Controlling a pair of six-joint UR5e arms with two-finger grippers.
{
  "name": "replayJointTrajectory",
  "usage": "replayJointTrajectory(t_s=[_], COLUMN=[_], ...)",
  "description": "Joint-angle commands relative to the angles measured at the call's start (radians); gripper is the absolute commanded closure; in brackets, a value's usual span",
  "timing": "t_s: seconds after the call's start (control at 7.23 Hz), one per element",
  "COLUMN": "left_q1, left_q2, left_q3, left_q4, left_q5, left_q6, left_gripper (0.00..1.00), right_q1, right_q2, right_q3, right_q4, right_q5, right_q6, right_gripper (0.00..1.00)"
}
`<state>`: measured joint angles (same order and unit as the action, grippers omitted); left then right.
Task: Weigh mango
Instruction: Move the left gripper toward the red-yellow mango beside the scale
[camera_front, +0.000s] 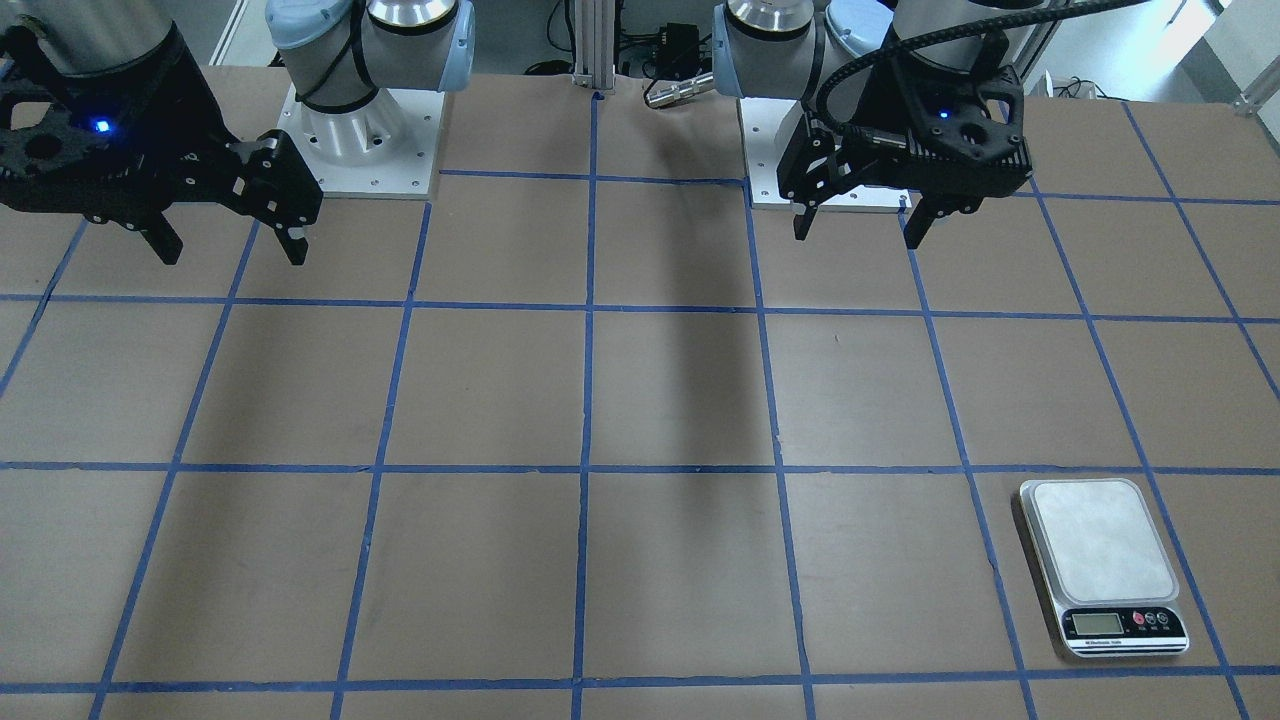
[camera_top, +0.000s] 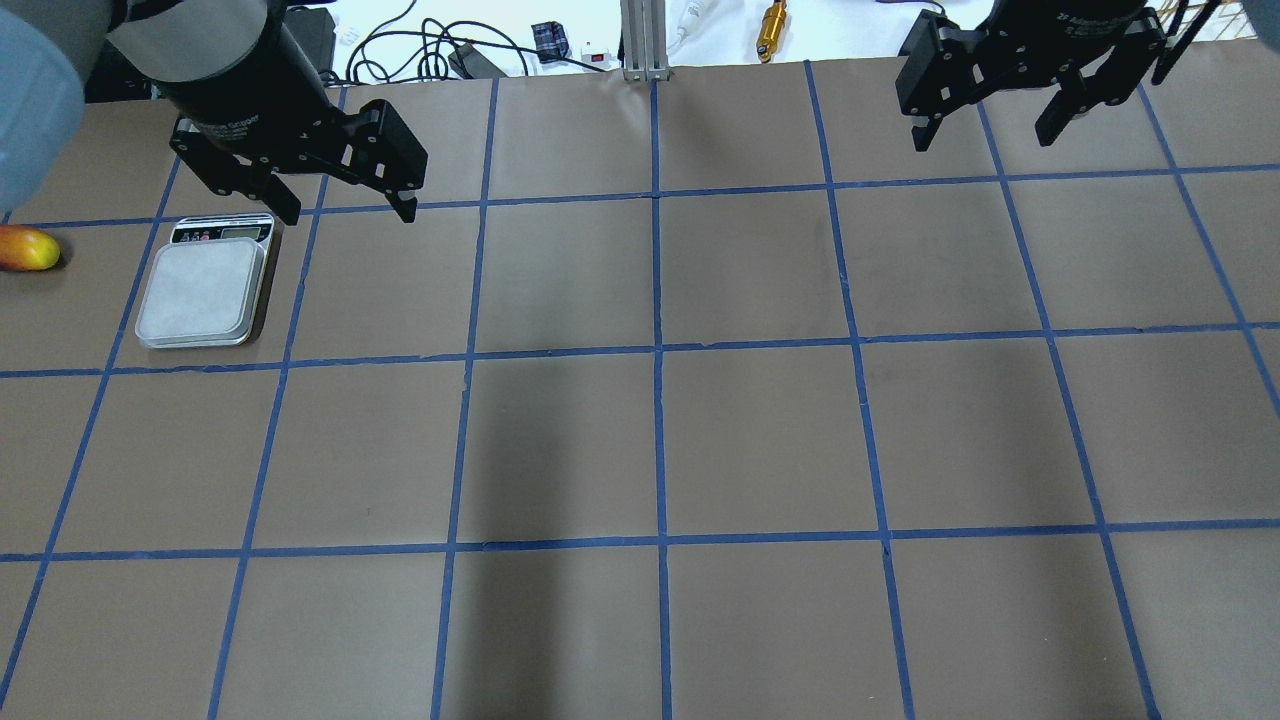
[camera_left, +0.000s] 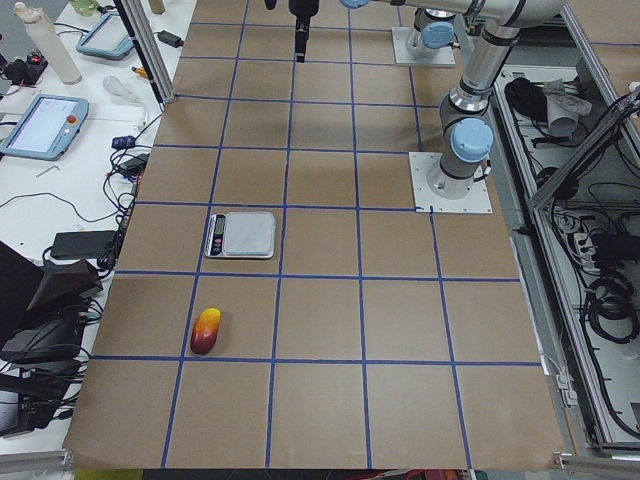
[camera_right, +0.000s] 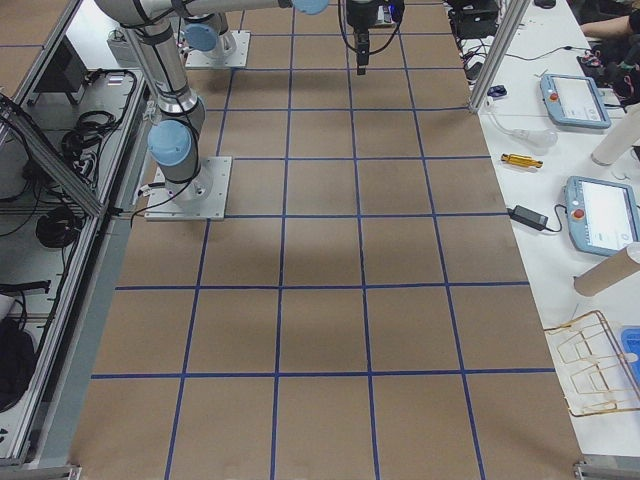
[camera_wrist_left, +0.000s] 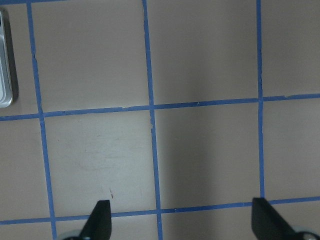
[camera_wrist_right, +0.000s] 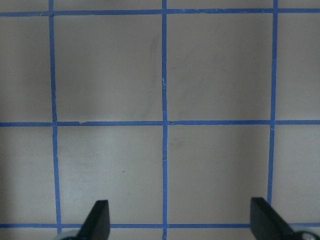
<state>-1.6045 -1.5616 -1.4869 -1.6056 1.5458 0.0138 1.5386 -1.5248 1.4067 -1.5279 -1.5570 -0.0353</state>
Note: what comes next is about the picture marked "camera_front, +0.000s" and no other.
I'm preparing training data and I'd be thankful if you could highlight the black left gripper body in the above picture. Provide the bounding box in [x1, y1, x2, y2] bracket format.
[777, 29, 1033, 214]

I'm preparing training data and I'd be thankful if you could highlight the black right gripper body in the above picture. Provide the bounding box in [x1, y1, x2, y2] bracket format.
[3, 24, 323, 231]

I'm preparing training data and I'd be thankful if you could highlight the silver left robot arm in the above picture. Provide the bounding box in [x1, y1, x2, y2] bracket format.
[710, 1, 1036, 249]

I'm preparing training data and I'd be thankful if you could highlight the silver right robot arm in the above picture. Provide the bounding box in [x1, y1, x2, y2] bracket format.
[3, 1, 475, 265]

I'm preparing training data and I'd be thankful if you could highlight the silver cylindrical connector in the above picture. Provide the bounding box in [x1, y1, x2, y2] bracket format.
[643, 72, 716, 110]

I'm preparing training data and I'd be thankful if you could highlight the black electronics box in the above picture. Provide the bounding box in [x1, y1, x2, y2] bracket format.
[636, 23, 703, 79]

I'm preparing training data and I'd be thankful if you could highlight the silver digital kitchen scale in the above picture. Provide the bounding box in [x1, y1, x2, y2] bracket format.
[1018, 477, 1190, 659]

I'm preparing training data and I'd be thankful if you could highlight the black corrugated cable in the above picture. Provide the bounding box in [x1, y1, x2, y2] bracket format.
[817, 0, 1151, 152]

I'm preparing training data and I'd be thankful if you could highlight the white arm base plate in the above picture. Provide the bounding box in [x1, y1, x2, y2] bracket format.
[739, 97, 913, 213]
[278, 86, 449, 200]

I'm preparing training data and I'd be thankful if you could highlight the aluminium frame post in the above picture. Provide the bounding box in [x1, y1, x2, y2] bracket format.
[567, 0, 617, 95]

